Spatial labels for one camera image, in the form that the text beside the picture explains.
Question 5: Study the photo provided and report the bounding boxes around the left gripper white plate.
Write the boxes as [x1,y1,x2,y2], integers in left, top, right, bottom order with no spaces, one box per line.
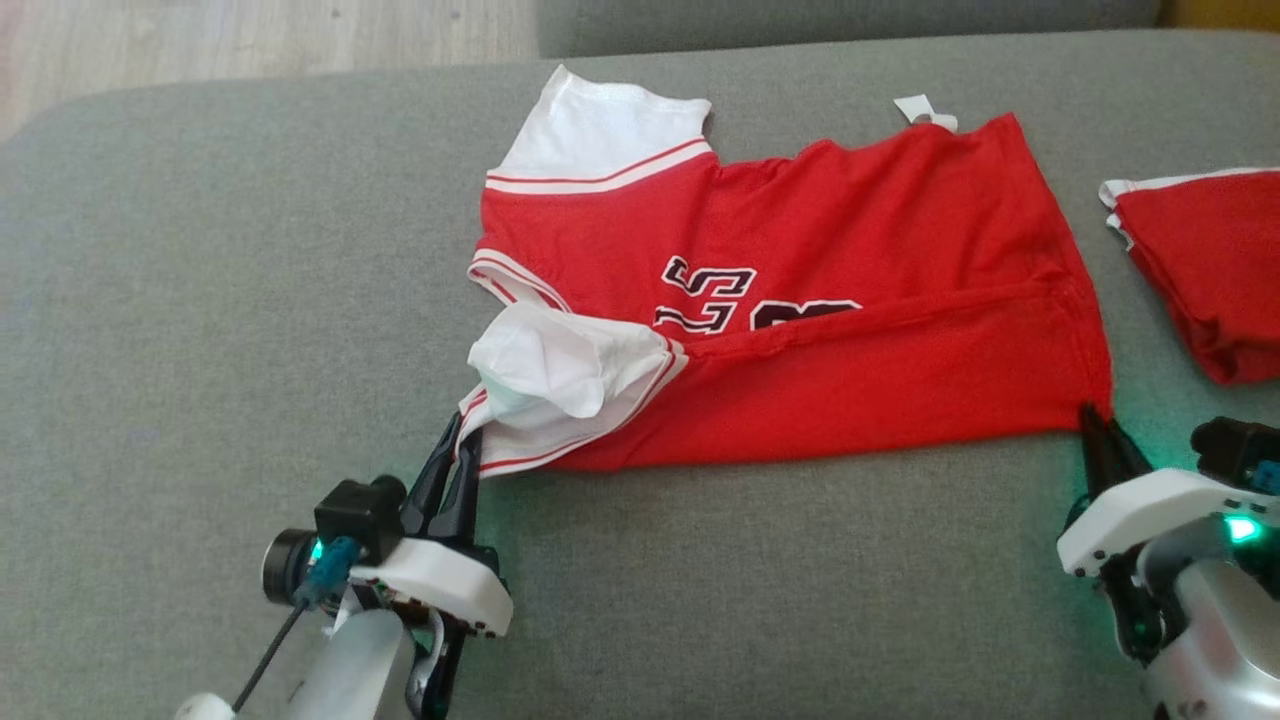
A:
[350,412,514,720]

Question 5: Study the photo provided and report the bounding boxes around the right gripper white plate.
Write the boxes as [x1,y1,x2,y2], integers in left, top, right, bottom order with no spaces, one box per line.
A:
[1057,403,1251,661]

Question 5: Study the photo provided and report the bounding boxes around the red basketball jersey white sleeves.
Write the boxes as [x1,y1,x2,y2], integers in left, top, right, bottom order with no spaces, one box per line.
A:
[458,65,1115,479]

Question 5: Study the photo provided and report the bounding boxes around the large grey sofa seat cushion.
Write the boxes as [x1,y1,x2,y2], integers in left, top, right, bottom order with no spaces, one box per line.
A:
[0,28,1280,720]

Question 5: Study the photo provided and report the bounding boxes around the small grey sofa cushion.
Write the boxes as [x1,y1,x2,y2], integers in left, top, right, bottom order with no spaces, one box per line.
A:
[537,0,1166,59]

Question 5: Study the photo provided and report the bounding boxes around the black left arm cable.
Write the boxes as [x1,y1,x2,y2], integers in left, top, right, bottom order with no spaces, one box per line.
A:
[232,537,359,713]

